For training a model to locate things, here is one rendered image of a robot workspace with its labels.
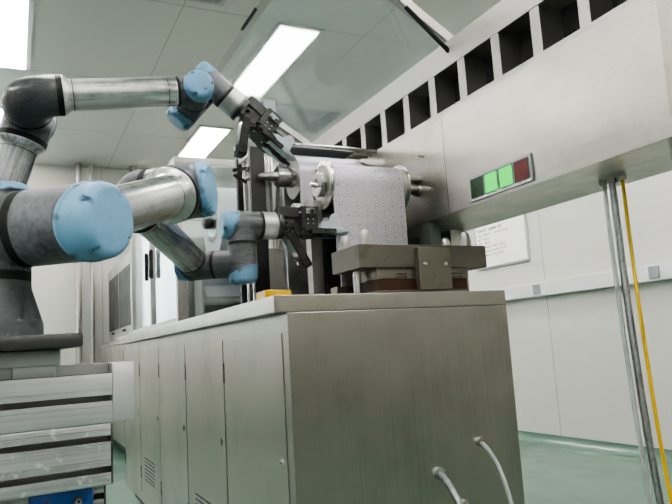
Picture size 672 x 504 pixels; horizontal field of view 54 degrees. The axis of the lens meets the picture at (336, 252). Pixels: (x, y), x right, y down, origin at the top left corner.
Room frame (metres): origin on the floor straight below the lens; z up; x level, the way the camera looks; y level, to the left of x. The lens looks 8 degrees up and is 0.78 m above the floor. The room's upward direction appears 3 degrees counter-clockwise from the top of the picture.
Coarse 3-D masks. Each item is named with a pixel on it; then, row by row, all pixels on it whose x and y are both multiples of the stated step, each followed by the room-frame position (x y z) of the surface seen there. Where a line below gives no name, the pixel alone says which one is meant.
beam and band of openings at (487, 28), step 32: (512, 0) 1.61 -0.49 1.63; (544, 0) 1.52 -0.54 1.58; (576, 0) 1.52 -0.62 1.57; (608, 0) 1.43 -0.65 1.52; (480, 32) 1.73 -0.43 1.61; (512, 32) 1.68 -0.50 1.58; (544, 32) 1.54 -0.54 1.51; (576, 32) 1.44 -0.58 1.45; (416, 64) 2.02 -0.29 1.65; (448, 64) 1.87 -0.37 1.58; (480, 64) 1.84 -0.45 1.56; (512, 64) 1.69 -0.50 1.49; (384, 96) 2.21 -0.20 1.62; (416, 96) 2.10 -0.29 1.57; (448, 96) 1.97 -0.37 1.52; (352, 128) 2.44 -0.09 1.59; (384, 128) 2.23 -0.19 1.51; (416, 128) 2.05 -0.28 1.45
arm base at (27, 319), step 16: (0, 272) 0.96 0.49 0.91; (16, 272) 0.98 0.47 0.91; (0, 288) 0.96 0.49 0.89; (16, 288) 0.97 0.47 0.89; (0, 304) 0.95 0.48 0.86; (16, 304) 0.97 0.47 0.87; (32, 304) 1.00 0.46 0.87; (0, 320) 0.94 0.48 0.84; (16, 320) 0.96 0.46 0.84; (32, 320) 0.98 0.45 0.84
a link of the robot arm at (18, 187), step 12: (0, 180) 0.96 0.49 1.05; (0, 192) 0.96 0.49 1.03; (12, 192) 0.96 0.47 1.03; (0, 204) 0.94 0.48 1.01; (0, 216) 0.93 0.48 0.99; (0, 228) 0.93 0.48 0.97; (0, 240) 0.94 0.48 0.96; (0, 252) 0.95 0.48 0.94; (12, 252) 0.95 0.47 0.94; (0, 264) 0.96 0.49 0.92; (12, 264) 0.97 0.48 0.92; (24, 264) 0.97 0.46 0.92
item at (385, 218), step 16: (336, 208) 1.86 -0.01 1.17; (352, 208) 1.88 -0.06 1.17; (368, 208) 1.91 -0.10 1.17; (384, 208) 1.93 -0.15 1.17; (400, 208) 1.95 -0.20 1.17; (352, 224) 1.88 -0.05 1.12; (368, 224) 1.90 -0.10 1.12; (384, 224) 1.93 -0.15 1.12; (400, 224) 1.95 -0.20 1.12; (336, 240) 1.86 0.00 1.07; (352, 240) 1.88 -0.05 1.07; (384, 240) 1.93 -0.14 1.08; (400, 240) 1.95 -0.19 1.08
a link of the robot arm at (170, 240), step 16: (128, 176) 1.34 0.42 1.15; (160, 224) 1.48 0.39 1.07; (176, 224) 1.56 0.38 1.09; (160, 240) 1.52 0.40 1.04; (176, 240) 1.56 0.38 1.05; (192, 240) 1.66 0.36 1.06; (176, 256) 1.61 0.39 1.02; (192, 256) 1.65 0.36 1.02; (208, 256) 1.72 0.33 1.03; (176, 272) 1.74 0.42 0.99; (192, 272) 1.71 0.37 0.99; (208, 272) 1.73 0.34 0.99
